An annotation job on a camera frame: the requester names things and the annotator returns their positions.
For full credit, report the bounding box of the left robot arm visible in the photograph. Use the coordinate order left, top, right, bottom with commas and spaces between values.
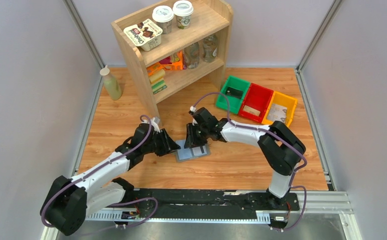
40, 123, 181, 236

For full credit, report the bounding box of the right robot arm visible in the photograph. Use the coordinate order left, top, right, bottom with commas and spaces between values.
184, 106, 306, 199

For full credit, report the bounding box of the black card in green bin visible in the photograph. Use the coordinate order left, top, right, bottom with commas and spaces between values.
225, 87, 244, 99

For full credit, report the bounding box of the tan card in red bin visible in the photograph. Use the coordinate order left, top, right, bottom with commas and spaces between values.
242, 105, 261, 117

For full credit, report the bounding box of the green plastic bin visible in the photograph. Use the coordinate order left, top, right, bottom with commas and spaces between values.
215, 75, 251, 115

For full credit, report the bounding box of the red plastic bin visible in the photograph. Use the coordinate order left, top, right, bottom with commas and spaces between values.
238, 83, 274, 123

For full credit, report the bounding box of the stacked sponges pack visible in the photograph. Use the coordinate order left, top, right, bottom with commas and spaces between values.
146, 62, 167, 95

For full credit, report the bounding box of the yellow plastic bin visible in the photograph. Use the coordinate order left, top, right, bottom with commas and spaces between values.
261, 91, 298, 127

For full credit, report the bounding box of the orange snack package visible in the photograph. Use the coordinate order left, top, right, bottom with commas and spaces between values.
159, 50, 186, 71

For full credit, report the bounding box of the green squeeze bottle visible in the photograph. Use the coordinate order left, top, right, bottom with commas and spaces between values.
99, 65, 122, 101

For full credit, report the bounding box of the right clear glass jar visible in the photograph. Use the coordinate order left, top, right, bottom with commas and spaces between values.
202, 33, 218, 63

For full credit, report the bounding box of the clear glass jar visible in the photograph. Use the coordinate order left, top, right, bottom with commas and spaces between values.
183, 42, 200, 69
202, 33, 218, 63

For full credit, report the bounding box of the left clear glass jar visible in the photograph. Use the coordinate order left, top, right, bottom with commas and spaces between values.
183, 42, 200, 69

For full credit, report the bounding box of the wooden shelf unit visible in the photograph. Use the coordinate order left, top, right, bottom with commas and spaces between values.
111, 0, 234, 117

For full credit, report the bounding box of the Chobani yogurt pack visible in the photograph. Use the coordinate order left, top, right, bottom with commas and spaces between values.
123, 18, 163, 52

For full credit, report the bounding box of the right paper coffee cup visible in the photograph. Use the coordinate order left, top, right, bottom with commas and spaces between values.
172, 0, 194, 30

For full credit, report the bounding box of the paper coffee cup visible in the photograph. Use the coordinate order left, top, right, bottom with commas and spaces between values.
152, 5, 174, 35
172, 0, 194, 30

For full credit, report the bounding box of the left paper coffee cup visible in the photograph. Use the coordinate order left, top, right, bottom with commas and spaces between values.
152, 5, 174, 35

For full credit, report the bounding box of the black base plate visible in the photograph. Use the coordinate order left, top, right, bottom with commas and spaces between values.
121, 188, 301, 220

